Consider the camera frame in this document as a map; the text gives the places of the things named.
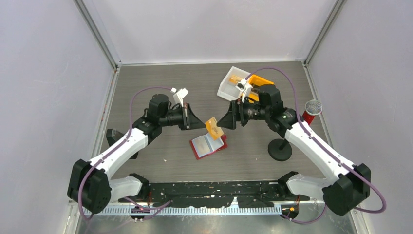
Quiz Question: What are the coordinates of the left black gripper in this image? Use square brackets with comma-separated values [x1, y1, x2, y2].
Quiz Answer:
[159, 103, 206, 130]

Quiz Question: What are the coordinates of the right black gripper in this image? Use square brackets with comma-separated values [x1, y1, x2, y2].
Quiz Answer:
[217, 96, 270, 130]

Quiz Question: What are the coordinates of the orange credit card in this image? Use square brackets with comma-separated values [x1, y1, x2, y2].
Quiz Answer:
[205, 117, 224, 140]

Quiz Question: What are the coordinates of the red card holder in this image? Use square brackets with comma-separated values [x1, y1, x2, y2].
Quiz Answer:
[189, 133, 227, 160]

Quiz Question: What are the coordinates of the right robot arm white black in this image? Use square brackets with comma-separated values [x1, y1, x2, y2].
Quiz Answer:
[217, 84, 371, 216]

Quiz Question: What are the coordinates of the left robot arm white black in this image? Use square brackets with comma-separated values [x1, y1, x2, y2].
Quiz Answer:
[67, 94, 205, 214]

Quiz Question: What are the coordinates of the orange card in white bin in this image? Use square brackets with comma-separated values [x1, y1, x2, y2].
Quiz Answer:
[228, 75, 243, 86]

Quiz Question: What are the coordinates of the white plastic bin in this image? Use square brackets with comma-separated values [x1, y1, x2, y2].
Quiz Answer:
[217, 66, 250, 101]

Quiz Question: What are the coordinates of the orange plastic bin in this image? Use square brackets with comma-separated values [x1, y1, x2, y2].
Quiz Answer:
[248, 74, 274, 103]

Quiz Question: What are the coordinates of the red microphone on black stand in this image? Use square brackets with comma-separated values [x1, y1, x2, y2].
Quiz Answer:
[267, 99, 322, 161]

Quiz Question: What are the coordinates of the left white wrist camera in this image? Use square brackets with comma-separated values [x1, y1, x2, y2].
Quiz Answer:
[171, 88, 189, 106]

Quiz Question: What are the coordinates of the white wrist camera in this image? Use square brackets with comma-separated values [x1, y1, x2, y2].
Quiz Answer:
[171, 88, 189, 106]
[235, 79, 252, 102]

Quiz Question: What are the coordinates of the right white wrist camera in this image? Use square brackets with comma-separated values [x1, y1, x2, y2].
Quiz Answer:
[235, 79, 252, 102]

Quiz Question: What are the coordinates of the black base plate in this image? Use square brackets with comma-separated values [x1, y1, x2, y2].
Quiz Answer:
[130, 181, 310, 208]

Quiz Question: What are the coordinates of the aluminium front rail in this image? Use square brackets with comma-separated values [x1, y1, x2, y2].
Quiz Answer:
[68, 180, 363, 216]

